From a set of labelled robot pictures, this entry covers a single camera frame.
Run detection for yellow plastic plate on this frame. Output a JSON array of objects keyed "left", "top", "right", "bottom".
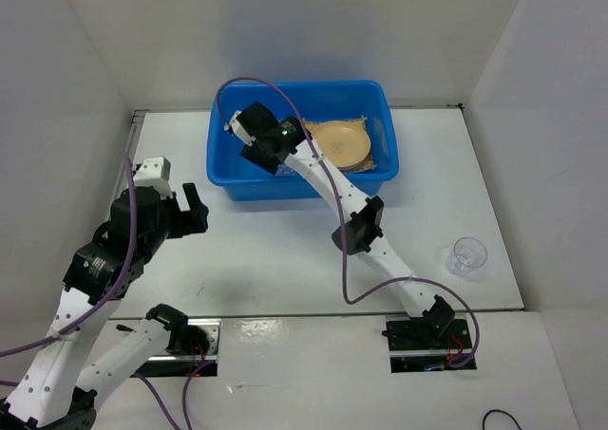
[{"left": 311, "top": 120, "right": 372, "bottom": 169}]

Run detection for blue plastic bin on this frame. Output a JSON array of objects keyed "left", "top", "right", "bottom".
[{"left": 206, "top": 80, "right": 399, "bottom": 201}]

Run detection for woven bamboo mat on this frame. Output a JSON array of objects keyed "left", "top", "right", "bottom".
[{"left": 302, "top": 114, "right": 378, "bottom": 174}]

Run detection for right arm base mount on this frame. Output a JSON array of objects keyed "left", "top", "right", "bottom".
[{"left": 381, "top": 317, "right": 477, "bottom": 374}]

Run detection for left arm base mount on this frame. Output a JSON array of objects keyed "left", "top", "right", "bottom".
[{"left": 116, "top": 318, "right": 219, "bottom": 378}]

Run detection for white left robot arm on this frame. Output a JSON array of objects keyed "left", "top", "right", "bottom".
[{"left": 1, "top": 183, "right": 209, "bottom": 429}]

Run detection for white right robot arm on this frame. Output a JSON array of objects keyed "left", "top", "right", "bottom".
[{"left": 225, "top": 102, "right": 455, "bottom": 347}]

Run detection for clear plastic cup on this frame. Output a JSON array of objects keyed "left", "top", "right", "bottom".
[
  {"left": 275, "top": 163, "right": 295, "bottom": 177},
  {"left": 446, "top": 236, "right": 488, "bottom": 277}
]

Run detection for pink plastic plate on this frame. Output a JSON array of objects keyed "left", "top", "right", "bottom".
[{"left": 340, "top": 157, "right": 372, "bottom": 172}]

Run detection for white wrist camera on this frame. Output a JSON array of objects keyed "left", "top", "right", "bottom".
[
  {"left": 133, "top": 157, "right": 173, "bottom": 199},
  {"left": 224, "top": 110, "right": 256, "bottom": 146}
]

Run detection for black cable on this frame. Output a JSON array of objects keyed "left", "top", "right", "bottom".
[{"left": 482, "top": 408, "right": 523, "bottom": 430}]

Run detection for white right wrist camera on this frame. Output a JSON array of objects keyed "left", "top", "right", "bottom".
[{"left": 224, "top": 110, "right": 256, "bottom": 146}]

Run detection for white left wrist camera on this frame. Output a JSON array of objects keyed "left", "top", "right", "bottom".
[{"left": 133, "top": 157, "right": 173, "bottom": 199}]

